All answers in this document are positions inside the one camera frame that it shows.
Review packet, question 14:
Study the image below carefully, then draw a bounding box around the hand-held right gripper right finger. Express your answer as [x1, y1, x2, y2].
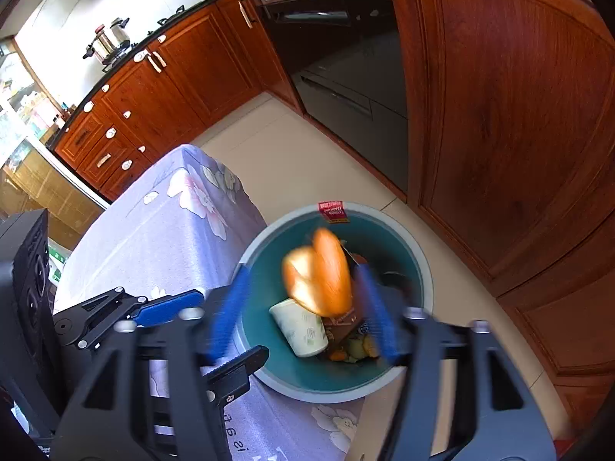
[346, 266, 558, 461]

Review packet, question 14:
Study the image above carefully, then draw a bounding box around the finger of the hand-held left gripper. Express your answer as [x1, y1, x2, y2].
[199, 345, 270, 406]
[52, 287, 206, 349]

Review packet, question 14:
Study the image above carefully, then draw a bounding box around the red wooden kitchen cabinet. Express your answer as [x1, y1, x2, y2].
[382, 0, 615, 443]
[53, 0, 303, 202]

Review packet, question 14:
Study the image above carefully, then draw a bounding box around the green and white sack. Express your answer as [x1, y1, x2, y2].
[48, 245, 71, 285]

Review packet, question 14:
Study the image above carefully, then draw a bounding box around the black gas stove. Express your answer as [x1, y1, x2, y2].
[84, 2, 207, 70]

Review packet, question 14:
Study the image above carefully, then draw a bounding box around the purple floral tablecloth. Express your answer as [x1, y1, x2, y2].
[50, 144, 366, 461]

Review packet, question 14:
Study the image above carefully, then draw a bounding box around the floral paper cup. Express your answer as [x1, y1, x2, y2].
[268, 298, 330, 358]

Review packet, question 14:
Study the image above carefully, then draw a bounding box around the black built-in oven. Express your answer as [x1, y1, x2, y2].
[250, 0, 409, 202]

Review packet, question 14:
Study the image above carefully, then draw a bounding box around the glass sliding door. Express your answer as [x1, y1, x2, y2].
[0, 33, 111, 250]

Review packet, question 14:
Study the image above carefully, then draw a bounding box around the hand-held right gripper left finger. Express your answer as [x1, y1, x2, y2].
[55, 266, 253, 461]

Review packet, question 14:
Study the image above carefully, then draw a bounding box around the steel cooking pot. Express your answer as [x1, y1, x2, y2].
[85, 17, 131, 65]

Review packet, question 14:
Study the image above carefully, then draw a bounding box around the grey and teal trash bin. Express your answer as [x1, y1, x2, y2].
[231, 204, 433, 404]

